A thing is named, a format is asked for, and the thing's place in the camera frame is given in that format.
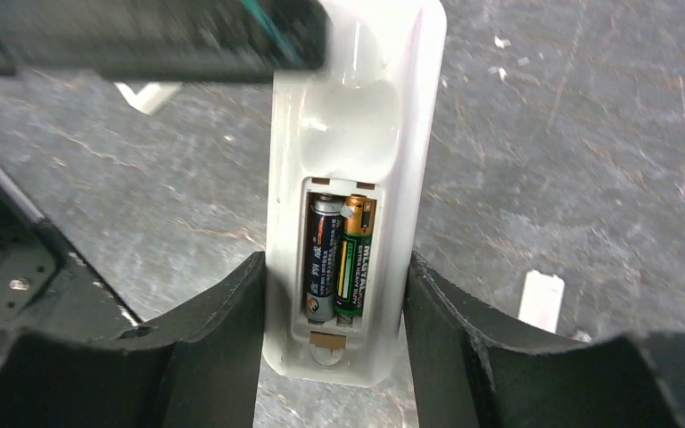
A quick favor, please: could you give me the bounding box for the white battery cover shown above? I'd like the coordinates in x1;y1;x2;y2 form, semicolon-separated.
517;269;565;333

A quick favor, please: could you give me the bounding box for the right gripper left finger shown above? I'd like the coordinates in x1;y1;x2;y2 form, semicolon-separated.
0;251;266;427

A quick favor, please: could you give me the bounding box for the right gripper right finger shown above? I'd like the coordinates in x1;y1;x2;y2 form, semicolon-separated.
404;254;685;427

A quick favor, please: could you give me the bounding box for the black copper AAA battery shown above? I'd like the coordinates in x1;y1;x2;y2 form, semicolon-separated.
334;194;376;327

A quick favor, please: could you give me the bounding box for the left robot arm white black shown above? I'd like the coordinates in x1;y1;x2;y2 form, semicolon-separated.
0;1;329;326

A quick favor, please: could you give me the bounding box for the white remote control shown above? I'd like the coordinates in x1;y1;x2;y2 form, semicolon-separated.
263;1;447;387

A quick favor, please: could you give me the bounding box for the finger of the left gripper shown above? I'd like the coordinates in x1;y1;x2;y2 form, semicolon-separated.
0;0;326;83

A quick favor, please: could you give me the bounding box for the white remote left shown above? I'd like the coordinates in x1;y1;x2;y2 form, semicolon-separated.
114;82;183;115

